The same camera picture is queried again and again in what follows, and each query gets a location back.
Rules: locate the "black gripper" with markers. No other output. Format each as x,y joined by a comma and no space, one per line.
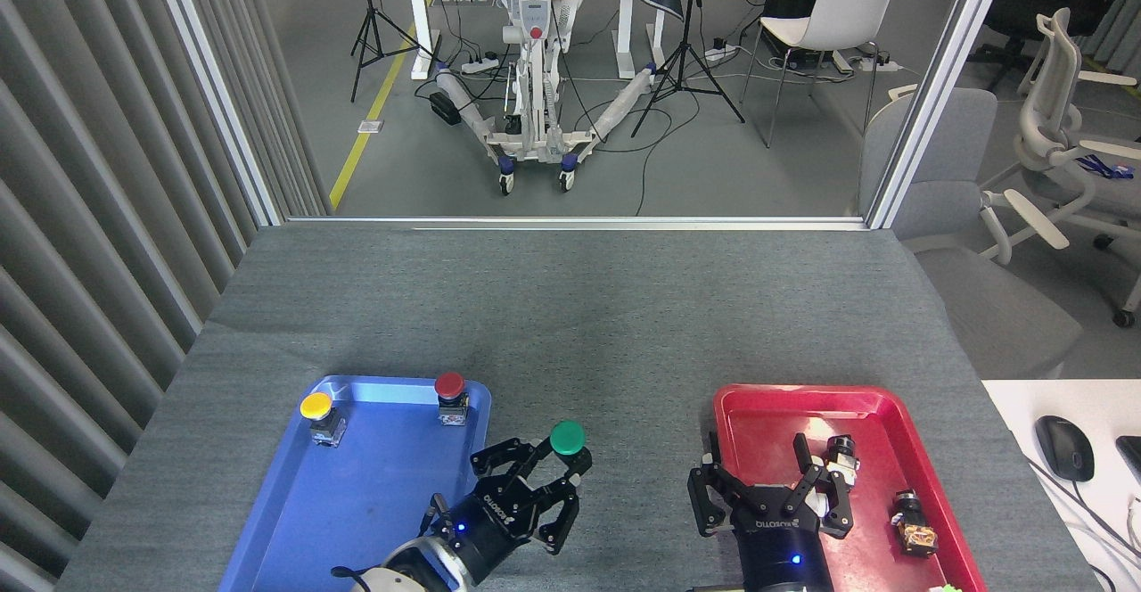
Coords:
780,556
486,525

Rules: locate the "green push button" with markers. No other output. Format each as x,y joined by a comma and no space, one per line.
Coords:
567,438

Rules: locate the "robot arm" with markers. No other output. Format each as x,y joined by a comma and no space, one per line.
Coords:
419,570

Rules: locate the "red push button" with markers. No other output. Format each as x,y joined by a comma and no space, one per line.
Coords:
450,385

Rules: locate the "yellow push button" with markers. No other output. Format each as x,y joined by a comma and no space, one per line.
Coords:
317,406

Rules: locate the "red plastic tray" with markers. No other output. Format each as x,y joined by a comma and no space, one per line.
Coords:
775,423

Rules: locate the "blue plastic tray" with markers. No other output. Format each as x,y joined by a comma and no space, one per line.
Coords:
357,503

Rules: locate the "small green object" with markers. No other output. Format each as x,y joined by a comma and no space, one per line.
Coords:
947,588

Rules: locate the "white desk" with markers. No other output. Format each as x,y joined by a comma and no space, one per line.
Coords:
1025,405

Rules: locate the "grey upholstered office chair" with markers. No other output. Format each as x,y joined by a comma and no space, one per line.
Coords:
972,289

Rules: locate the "black computer mouse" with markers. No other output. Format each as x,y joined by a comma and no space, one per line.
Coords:
1065,448

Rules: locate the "black keyboard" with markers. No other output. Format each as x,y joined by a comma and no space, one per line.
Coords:
1132,458

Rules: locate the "black power brick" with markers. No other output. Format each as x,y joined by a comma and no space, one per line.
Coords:
444,109

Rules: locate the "white power strip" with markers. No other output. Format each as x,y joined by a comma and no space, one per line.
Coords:
480,63
869,63

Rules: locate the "black tripod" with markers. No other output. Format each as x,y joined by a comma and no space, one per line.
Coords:
370,21
685,66

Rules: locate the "white table leg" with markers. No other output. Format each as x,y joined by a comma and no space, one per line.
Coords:
421,30
628,35

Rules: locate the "white stand on wheels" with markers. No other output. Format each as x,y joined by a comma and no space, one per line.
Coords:
533,4

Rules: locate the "white mesh office chair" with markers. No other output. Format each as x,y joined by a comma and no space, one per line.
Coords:
1052,110

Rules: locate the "white plastic chair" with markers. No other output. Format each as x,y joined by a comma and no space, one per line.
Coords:
842,8

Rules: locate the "black knob switch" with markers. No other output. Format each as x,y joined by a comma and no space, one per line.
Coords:
842,458

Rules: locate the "black switch with orange base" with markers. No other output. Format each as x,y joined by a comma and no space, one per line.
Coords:
918,534

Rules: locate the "silver frame rail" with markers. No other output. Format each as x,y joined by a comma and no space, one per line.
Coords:
579,222

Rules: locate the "silver frame post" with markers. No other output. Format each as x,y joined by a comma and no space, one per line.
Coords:
936,84
214,84

